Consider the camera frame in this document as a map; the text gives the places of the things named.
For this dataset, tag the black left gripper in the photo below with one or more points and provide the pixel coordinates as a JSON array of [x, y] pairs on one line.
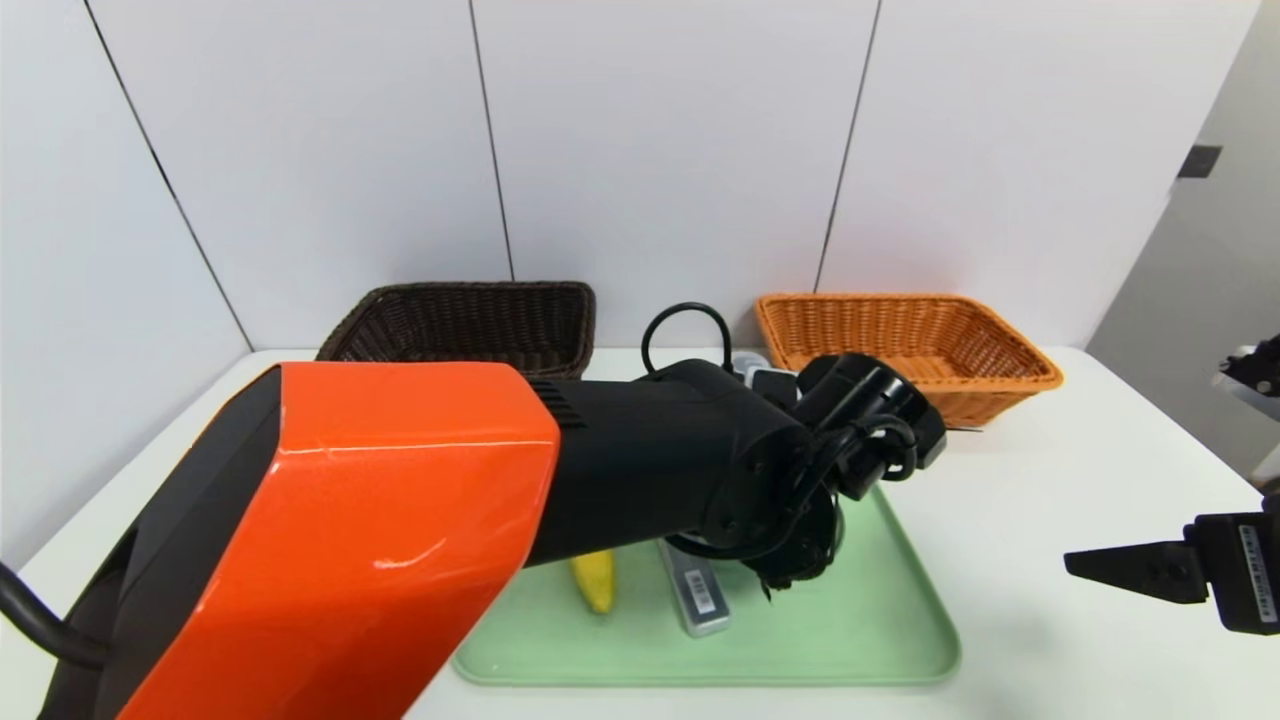
[[697, 594]]

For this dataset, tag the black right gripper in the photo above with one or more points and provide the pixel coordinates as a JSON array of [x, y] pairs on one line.
[[1248, 572]]

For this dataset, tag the grey transparent plastic case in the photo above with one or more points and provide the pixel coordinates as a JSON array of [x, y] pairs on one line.
[[700, 600]]

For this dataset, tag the white plastic bottle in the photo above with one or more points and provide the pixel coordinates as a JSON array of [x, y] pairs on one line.
[[748, 362]]

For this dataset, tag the orange and black left arm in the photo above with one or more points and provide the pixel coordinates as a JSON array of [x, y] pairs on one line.
[[400, 520]]

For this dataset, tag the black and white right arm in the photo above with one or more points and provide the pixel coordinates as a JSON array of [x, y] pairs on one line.
[[1262, 375]]

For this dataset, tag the orange wicker basket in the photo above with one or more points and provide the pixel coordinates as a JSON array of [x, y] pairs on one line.
[[1000, 350]]

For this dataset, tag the dark brown wicker basket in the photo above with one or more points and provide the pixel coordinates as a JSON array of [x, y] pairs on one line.
[[470, 320]]

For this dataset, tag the yellow banana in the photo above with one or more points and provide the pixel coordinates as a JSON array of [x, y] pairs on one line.
[[597, 585]]

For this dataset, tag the light green plastic tray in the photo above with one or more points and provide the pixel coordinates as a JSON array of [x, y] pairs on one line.
[[850, 620]]

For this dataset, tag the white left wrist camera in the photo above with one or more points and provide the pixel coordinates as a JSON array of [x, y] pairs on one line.
[[772, 382]]

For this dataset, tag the black wall fixture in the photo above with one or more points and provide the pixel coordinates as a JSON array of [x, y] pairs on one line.
[[1199, 161]]

